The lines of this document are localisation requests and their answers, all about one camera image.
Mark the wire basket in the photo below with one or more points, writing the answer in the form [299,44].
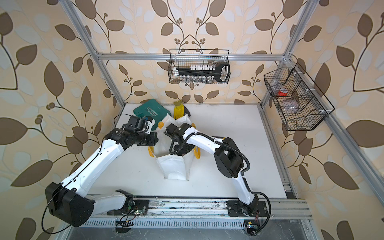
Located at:
[187,57]
[305,106]

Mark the green plastic tool case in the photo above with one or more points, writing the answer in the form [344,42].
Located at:
[153,109]

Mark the yellow grey work glove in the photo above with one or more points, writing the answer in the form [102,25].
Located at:
[180,110]

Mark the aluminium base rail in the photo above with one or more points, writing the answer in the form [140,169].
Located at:
[185,213]

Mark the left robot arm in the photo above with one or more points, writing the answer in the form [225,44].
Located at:
[70,201]

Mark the black socket set holder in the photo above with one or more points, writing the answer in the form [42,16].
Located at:
[219,72]

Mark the white pouch with yellow handles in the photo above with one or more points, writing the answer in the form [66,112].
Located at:
[174,167]

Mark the centre wire basket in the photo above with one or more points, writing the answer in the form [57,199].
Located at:
[187,57]

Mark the aluminium frame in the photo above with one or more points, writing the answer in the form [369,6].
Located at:
[367,170]

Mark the red item in basket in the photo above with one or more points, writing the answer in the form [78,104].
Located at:
[283,92]

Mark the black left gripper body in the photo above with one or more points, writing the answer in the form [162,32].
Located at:
[144,139]

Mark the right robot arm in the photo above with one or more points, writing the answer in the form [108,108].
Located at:
[229,160]

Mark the right wire basket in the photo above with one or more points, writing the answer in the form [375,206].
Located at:
[305,106]

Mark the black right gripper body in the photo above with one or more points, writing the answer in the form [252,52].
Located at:
[179,148]

